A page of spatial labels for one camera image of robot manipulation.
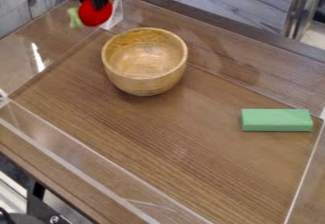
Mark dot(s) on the green rectangular block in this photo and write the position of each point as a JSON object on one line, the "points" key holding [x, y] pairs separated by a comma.
{"points": [[269, 120]]}

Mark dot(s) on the clear acrylic tray wall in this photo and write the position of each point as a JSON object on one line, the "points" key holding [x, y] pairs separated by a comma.
{"points": [[106, 192]]}

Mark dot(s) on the black table leg bracket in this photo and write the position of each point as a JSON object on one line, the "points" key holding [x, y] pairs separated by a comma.
{"points": [[38, 209]]}

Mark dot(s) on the red plush fruit green stem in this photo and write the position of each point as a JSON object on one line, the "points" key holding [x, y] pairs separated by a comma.
{"points": [[87, 16]]}

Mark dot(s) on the clear acrylic corner bracket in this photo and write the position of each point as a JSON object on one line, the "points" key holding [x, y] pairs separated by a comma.
{"points": [[117, 17]]}

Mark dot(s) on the wooden bowl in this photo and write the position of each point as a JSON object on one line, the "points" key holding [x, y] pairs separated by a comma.
{"points": [[145, 60]]}

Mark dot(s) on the metal table leg background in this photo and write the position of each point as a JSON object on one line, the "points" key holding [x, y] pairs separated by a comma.
{"points": [[300, 18]]}

